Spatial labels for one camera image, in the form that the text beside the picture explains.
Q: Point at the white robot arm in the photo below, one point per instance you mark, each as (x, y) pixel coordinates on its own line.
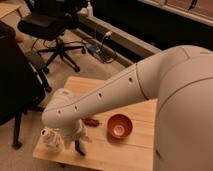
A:
(180, 79)

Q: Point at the wooden table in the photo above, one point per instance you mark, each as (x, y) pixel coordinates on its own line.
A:
(103, 152)

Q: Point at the red sausage-shaped object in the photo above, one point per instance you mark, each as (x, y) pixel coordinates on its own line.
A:
(91, 122)

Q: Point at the black office chair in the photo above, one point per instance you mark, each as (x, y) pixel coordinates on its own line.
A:
(47, 20)

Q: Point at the black eraser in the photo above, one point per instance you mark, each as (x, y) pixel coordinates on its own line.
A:
(79, 147)

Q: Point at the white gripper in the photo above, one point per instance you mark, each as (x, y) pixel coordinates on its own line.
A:
(73, 132)

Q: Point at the white power adapter with cable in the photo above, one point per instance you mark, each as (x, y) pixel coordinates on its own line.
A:
(107, 35)

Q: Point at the red bowl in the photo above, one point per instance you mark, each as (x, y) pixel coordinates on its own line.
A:
(119, 126)

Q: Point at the dark device on floor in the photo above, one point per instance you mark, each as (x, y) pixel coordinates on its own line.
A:
(93, 49)

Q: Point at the black chair at left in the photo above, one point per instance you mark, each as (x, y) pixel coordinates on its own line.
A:
(22, 81)

